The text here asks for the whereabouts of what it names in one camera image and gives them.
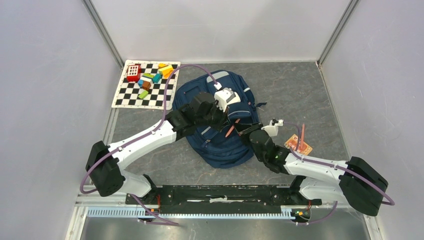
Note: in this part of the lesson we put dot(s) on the yellow orange toy blocks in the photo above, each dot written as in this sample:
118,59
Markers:
165,70

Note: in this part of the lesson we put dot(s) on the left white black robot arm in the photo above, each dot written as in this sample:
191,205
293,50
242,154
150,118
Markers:
106,164

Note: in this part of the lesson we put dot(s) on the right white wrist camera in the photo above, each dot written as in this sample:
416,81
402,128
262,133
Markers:
273,127

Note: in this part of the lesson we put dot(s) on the navy blue student backpack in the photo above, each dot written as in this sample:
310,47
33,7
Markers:
217,149

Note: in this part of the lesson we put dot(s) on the green toy block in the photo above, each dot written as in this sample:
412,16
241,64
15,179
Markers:
143,93

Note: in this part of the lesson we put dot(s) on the black white checkered mat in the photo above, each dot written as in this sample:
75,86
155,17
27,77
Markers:
130,93

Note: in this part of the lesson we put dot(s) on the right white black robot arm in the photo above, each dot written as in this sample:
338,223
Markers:
354,182

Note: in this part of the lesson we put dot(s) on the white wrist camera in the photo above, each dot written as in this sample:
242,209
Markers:
225,96
273,127

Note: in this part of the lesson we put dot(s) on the orange spiral notepad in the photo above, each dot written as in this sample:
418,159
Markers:
292,143

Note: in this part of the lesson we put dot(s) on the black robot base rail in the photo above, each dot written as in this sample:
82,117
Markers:
225,199

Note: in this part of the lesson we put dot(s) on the red pencil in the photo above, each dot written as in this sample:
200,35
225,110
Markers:
231,129
302,137

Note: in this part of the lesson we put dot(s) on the blue brown toy blocks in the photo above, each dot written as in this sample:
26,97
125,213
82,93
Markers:
148,79

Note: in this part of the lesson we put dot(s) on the red grid toy block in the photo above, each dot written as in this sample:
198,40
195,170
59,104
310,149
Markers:
133,73

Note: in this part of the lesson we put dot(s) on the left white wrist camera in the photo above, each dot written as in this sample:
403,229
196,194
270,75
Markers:
225,96

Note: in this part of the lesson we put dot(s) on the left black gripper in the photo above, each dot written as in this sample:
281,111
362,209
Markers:
223,121

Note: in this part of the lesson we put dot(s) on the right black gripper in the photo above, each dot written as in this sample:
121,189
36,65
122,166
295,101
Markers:
244,128

